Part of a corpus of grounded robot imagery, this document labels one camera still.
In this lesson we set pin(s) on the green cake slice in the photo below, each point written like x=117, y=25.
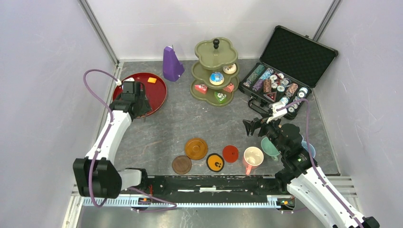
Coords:
x=220, y=97

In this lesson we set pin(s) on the red round tray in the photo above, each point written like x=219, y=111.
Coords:
x=156, y=93

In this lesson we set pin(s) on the pink cake slice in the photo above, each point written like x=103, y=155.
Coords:
x=202, y=88

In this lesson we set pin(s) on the teal mug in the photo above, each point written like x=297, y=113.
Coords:
x=269, y=148

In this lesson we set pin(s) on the black yellow round coaster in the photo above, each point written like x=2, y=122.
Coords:
x=215, y=162

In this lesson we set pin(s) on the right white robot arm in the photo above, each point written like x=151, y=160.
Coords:
x=303, y=178

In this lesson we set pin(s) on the light wooden round coaster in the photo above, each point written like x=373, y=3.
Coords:
x=196, y=149

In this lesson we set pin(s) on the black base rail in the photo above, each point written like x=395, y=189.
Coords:
x=213, y=188

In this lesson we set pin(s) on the pink cream mug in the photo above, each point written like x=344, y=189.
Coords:
x=252, y=158

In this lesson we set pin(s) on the red triangle all-in button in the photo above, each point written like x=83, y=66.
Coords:
x=271, y=96

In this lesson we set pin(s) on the orange square pastry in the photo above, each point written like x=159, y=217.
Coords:
x=152, y=80

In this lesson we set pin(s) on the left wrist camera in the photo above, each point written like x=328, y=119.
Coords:
x=130, y=86

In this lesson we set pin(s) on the blue mug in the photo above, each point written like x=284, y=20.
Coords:
x=308, y=147

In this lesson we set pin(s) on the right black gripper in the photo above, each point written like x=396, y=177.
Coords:
x=255, y=123

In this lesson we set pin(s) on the purple metronome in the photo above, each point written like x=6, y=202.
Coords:
x=172, y=67

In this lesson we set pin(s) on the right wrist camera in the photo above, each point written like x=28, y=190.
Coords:
x=279, y=109

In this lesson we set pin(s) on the blue frosted donut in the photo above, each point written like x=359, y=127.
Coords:
x=216, y=78

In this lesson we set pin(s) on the green three-tier serving stand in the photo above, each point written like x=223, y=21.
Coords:
x=212, y=56

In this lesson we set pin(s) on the chocolate cream donut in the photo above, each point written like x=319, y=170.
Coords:
x=231, y=69

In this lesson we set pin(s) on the dark wooden round coaster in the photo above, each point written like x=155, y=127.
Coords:
x=181, y=164

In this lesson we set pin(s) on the black poker chip case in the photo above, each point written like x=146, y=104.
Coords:
x=291, y=65

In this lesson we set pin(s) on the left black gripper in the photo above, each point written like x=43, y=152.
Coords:
x=146, y=108

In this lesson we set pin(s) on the pink roll cake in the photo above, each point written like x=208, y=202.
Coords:
x=229, y=88

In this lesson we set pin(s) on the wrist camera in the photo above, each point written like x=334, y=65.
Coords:
x=279, y=109
x=130, y=86

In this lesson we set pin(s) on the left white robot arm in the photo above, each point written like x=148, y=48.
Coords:
x=95, y=174

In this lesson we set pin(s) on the red round coaster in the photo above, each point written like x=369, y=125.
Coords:
x=230, y=153

